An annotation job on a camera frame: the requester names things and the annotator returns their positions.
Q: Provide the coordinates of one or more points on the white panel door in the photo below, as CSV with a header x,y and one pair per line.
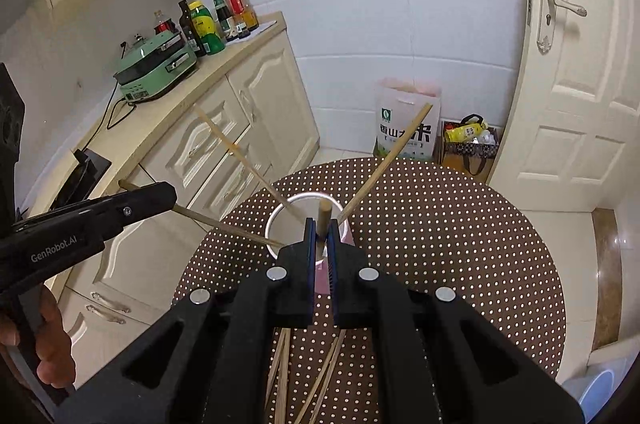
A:
x,y
571,142

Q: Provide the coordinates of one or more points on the brown polka dot tablecloth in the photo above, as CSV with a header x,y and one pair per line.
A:
x,y
430,226

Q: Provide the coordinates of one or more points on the dark soy sauce bottle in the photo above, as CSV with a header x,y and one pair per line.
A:
x,y
226,20

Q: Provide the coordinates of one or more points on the orange red-label bottle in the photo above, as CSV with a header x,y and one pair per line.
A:
x,y
242,9

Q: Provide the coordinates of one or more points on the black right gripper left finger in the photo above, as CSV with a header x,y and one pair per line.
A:
x,y
207,359

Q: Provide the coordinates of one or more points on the left hand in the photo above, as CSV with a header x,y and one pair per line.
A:
x,y
53,347

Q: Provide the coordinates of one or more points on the silver door handle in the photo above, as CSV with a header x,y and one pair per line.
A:
x,y
549,10

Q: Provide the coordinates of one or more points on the green yellow-label bottle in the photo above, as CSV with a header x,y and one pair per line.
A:
x,y
206,27

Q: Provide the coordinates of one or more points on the wooden chopstick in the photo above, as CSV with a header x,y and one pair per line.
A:
x,y
385,164
278,376
323,220
236,151
318,389
226,228

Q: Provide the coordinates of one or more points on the white rice bag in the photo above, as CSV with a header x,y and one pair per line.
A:
x,y
397,103

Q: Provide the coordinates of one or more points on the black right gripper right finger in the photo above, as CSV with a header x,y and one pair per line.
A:
x,y
437,359

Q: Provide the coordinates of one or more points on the dark olive oil bottle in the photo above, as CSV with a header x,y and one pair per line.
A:
x,y
189,30

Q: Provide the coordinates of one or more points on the black induction cooktop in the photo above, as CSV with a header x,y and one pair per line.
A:
x,y
89,169

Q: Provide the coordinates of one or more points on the cream lower kitchen cabinet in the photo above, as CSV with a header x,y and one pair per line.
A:
x,y
254,93

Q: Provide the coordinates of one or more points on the white blue trash bin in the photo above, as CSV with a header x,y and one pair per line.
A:
x,y
591,391

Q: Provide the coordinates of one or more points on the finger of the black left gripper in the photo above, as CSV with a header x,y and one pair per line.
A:
x,y
115,213

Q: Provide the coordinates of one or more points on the green electric cooker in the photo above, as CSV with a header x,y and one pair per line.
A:
x,y
152,67

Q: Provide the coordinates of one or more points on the cola bottle red label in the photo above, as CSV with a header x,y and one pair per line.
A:
x,y
163,23

